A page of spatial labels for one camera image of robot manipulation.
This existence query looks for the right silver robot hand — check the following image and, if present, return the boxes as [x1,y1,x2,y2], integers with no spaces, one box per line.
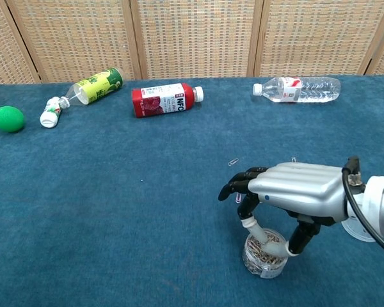
[218,161,356,258]

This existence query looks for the clear round lid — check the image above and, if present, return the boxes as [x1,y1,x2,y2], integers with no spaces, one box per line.
[340,217,377,243]

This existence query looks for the round clear paper clip container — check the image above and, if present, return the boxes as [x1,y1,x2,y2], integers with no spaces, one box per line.
[242,227,289,279]

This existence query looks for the clear water bottle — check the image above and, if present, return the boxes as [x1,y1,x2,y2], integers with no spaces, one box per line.
[252,75,342,104]

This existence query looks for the red juice bottle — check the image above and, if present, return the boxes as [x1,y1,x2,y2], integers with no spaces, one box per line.
[131,83,205,119]

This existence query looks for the blue felt table mat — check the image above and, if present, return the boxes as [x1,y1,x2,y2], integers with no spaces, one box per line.
[0,75,384,307]

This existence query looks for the green yellow label bottle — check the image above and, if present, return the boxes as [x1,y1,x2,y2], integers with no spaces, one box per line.
[58,66,124,108]

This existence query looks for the small white bottle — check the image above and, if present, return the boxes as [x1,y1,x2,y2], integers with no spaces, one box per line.
[39,96,65,129]

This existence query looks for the green ball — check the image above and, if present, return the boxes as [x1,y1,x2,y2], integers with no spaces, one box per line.
[0,106,26,133]

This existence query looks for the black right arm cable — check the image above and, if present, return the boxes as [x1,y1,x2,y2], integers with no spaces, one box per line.
[341,155,384,262]

